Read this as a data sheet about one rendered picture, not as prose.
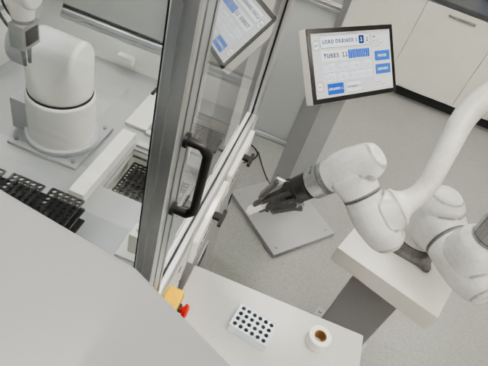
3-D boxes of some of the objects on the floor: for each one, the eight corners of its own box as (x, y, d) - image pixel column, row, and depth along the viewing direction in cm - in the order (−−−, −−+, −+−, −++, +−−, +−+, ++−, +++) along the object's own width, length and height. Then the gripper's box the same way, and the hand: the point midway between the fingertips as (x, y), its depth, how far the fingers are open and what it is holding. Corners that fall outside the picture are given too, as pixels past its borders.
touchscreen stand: (332, 236, 277) (416, 98, 207) (272, 258, 255) (343, 112, 184) (287, 179, 303) (348, 39, 233) (229, 194, 281) (277, 45, 211)
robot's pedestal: (366, 346, 231) (449, 258, 178) (338, 391, 211) (422, 308, 159) (317, 306, 240) (383, 213, 187) (286, 346, 220) (349, 254, 168)
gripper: (327, 192, 131) (263, 217, 145) (300, 158, 126) (237, 188, 141) (322, 209, 126) (257, 234, 140) (294, 175, 121) (229, 204, 135)
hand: (255, 207), depth 138 cm, fingers closed
